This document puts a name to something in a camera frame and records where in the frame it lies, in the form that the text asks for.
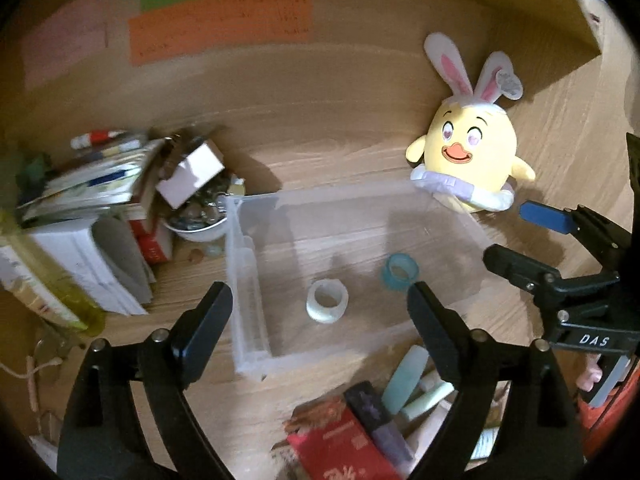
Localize small dark green bottle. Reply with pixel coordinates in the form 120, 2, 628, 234
471, 427, 500, 462

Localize pale green long tube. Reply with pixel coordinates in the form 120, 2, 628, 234
400, 382, 454, 422

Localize teal tape roll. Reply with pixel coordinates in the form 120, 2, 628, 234
381, 252, 420, 290

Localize mint green tube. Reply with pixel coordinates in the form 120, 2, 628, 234
382, 344, 430, 416

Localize purple black cosmetic bottle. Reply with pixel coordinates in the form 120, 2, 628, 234
344, 382, 414, 472

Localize white tape roll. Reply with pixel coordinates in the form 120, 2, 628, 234
306, 278, 349, 324

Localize red paper envelope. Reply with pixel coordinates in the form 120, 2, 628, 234
283, 396, 399, 480

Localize pink cream tube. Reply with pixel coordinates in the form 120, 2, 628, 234
407, 400, 451, 462

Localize right hand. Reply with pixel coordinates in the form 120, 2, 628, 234
576, 353, 603, 392

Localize eyeglasses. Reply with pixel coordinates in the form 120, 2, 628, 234
27, 335, 70, 445

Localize yellow chick bunny plush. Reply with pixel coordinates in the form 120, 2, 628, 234
405, 32, 536, 212

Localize yellow green spray bottle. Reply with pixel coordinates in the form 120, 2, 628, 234
0, 159, 106, 336

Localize white paper boxes stack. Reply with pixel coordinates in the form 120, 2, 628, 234
25, 216, 155, 316

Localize red book stack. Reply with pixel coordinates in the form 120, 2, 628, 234
124, 173, 175, 266

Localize clear plastic storage bin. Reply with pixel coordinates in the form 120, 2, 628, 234
226, 180, 492, 379

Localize white bowl of stones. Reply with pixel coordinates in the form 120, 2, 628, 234
163, 174, 245, 243

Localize small white pink box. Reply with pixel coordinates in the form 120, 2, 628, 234
156, 140, 224, 209

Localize red white marker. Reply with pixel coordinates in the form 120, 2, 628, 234
70, 129, 127, 151

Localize orange sticky note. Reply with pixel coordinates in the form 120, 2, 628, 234
128, 0, 312, 66

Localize pink sticky note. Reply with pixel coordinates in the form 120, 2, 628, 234
21, 0, 137, 91

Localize white cable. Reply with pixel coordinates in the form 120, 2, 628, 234
0, 353, 64, 426

